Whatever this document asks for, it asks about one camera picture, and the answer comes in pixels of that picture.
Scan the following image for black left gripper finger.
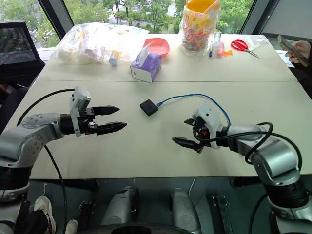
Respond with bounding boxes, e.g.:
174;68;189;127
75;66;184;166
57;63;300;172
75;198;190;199
96;121;128;136
93;105;120;116

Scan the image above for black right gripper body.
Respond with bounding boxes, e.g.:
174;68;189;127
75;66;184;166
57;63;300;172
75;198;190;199
193;116;211;147

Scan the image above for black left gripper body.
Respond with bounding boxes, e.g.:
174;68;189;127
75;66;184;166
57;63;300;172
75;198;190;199
78;107;99;136

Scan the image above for black square box with cable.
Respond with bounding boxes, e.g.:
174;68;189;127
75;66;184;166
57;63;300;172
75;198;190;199
139;98;158;117

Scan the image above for person's hand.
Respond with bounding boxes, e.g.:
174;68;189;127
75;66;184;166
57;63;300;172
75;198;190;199
285;40;312;63

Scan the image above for blue capped small bottle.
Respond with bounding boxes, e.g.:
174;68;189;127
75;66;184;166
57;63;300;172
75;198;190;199
108;50;121;67

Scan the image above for purple tissue box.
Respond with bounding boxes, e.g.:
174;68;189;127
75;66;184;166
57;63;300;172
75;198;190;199
130;41;162;84

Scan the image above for clear bag of white items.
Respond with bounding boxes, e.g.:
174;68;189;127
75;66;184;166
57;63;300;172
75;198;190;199
50;22;150;67

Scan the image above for silver right robot leg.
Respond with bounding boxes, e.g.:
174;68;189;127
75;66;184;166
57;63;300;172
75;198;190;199
170;188;202;234

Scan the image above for silver robot leg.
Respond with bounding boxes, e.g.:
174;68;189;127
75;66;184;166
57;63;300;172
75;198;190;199
170;188;202;234
101;186;140;227

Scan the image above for silver left robot leg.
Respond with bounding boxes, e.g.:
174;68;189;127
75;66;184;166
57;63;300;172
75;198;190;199
101;186;140;227

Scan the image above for red plastic bowl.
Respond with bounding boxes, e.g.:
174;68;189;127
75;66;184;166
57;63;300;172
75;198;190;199
142;38;170;59

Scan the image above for bag of colourful candy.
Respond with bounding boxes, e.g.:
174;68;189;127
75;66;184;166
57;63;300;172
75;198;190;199
179;0;221;60

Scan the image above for black office chair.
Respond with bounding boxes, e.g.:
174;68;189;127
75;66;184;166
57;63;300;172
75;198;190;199
0;20;46;88

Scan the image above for white sneaker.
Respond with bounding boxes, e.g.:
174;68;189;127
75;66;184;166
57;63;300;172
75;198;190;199
65;219;79;234
33;195;57;234

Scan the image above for clear plastic sheet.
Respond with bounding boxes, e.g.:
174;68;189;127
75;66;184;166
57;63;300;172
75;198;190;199
240;34;270;52

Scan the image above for smartphone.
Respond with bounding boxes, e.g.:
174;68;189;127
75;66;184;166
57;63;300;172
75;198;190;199
277;35;310;68

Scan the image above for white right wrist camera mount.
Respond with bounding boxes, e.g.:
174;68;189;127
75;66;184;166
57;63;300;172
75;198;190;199
192;101;224;150

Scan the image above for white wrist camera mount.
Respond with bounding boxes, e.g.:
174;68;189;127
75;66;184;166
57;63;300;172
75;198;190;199
192;101;224;150
69;85;92;137

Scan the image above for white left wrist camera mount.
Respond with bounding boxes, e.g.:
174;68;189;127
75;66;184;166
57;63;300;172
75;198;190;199
69;85;92;137

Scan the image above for blue cable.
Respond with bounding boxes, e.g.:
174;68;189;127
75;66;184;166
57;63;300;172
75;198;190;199
156;94;232;126

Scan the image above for red handled scissors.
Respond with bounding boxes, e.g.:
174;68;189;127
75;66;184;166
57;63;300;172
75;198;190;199
231;39;260;59

